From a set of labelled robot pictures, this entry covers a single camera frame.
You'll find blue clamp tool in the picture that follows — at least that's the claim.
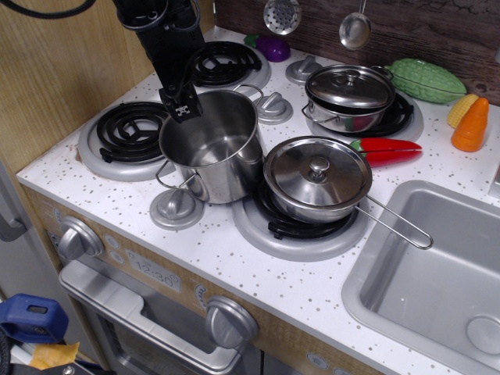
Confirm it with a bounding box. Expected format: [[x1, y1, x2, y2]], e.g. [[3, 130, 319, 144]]
[[1, 294, 69, 344]]

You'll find hanging steel slotted skimmer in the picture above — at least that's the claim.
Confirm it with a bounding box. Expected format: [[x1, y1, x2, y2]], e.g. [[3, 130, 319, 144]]
[[262, 0, 302, 35]]

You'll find grey oven door handle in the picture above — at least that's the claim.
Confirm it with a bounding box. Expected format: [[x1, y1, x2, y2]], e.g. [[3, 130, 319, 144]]
[[59, 261, 242, 374]]

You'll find purple toy eggplant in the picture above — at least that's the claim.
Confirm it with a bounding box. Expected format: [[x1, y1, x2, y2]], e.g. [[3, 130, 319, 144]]
[[244, 34, 291, 63]]

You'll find hanging steel ladle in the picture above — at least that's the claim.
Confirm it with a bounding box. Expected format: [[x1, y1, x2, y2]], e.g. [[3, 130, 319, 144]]
[[339, 0, 372, 51]]

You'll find middle countertop grey knob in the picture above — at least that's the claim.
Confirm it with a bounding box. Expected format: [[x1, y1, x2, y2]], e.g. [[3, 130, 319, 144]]
[[254, 92, 294, 125]]

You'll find tall stainless steel pot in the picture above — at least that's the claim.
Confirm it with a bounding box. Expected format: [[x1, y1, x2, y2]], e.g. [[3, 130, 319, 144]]
[[159, 88, 265, 204]]

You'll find black cable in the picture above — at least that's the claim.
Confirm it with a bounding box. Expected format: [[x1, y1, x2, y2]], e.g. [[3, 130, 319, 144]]
[[0, 0, 97, 19]]

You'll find front right stove burner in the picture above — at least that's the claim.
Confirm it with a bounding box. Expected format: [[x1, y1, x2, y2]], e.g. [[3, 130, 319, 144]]
[[231, 185, 368, 262]]

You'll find red toy chili pepper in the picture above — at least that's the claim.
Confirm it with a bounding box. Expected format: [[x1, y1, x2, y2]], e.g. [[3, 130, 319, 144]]
[[350, 137, 423, 167]]

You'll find front left stove burner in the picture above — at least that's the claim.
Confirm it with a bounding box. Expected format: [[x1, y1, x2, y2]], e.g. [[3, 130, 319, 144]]
[[77, 101, 169, 182]]

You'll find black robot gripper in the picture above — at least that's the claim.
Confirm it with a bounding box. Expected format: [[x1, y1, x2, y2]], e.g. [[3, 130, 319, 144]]
[[113, 1, 205, 123]]

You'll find left oven front knob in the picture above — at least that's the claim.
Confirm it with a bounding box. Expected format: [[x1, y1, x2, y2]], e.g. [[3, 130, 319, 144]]
[[58, 216, 105, 261]]

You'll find back countertop grey knob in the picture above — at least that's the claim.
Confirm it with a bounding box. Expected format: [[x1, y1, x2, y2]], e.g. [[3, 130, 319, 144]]
[[285, 55, 323, 85]]

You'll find grey toy sink basin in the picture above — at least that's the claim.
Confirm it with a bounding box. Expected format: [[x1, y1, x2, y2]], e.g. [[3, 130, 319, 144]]
[[341, 180, 499, 374]]

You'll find oven knob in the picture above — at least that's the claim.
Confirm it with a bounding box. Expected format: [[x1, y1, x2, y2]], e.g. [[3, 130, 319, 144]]
[[205, 295, 259, 349], [58, 216, 105, 261]]

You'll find small steel pot lid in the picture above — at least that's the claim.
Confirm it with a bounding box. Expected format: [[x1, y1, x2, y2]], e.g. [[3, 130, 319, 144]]
[[305, 64, 395, 111]]

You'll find orange toy carrot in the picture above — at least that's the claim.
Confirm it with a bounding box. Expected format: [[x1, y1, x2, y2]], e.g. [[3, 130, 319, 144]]
[[451, 98, 489, 152]]

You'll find steel frying pan with handle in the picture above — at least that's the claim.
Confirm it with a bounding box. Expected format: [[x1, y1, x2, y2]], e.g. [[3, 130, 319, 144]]
[[263, 136, 434, 250]]

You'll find yellow cloth scrap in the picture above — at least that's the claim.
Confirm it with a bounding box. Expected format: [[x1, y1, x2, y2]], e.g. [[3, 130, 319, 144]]
[[29, 342, 80, 370]]

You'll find steel frying pan lid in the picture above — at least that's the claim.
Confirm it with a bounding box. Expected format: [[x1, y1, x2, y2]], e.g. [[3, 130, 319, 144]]
[[263, 136, 373, 209]]

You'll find back right stove burner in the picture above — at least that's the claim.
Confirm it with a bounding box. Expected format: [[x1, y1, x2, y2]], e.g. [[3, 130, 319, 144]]
[[305, 91, 424, 143]]

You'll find front countertop grey knob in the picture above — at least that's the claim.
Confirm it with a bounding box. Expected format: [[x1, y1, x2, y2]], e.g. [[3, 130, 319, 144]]
[[149, 189, 204, 230]]

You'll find right oven front knob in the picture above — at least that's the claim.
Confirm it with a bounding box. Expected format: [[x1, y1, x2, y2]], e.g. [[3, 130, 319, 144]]
[[205, 295, 259, 349]]

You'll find back left stove burner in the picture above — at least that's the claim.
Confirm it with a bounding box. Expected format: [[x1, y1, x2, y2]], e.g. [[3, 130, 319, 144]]
[[190, 41, 271, 95]]

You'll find small steel two-handled pot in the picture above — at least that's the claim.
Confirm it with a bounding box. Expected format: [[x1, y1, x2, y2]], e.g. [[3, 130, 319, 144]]
[[302, 66, 395, 133]]

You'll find countertop grey knob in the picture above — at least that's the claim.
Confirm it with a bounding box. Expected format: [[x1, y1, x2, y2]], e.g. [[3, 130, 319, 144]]
[[254, 92, 294, 125], [149, 189, 204, 230], [285, 55, 323, 85]]

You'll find stove burner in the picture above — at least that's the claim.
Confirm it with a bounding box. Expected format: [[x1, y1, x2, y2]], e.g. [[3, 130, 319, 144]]
[[190, 41, 271, 95], [305, 91, 424, 143], [231, 185, 368, 262], [77, 101, 169, 182]]

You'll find grey fridge door handle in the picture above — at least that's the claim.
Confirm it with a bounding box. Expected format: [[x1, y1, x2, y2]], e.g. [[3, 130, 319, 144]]
[[0, 215, 27, 242]]

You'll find yellow toy corn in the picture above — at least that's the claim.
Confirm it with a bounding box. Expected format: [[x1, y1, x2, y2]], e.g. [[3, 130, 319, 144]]
[[447, 94, 479, 128]]

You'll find green toy bitter gourd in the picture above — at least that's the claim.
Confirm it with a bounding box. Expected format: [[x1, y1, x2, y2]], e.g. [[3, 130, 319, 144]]
[[384, 58, 466, 104]]

